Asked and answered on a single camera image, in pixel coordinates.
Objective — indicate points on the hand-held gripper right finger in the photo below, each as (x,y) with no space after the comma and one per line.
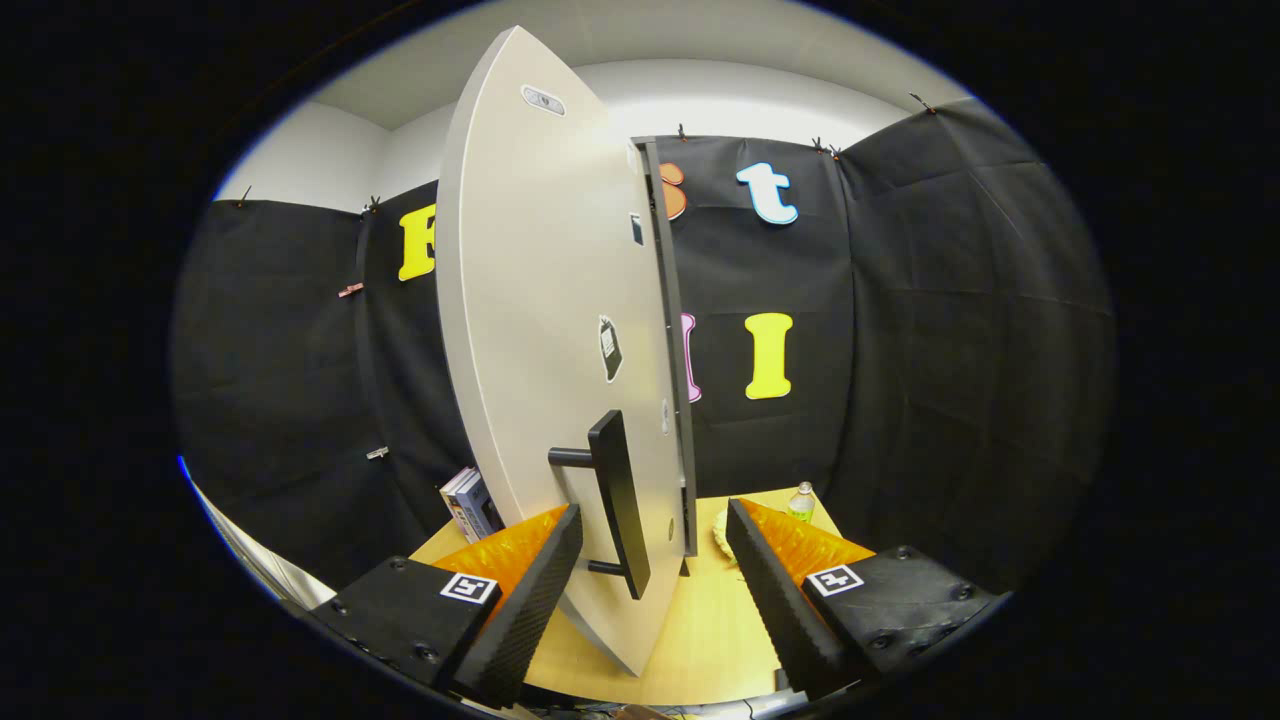
(775,600)

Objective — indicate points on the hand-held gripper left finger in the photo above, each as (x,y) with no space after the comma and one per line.
(530,610)

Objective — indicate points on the beige shoe cabinet door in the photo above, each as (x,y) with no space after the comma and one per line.
(540,300)

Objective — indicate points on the pale yellow round object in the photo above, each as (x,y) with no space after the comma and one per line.
(722,530)

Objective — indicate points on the green label plastic bottle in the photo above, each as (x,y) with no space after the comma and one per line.
(801,505)

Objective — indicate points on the blue-grey book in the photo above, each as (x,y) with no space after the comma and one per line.
(480,510)

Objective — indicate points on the white cover book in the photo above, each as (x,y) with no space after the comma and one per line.
(455,490)

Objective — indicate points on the black backdrop cloth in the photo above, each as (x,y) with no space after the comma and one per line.
(950,350)

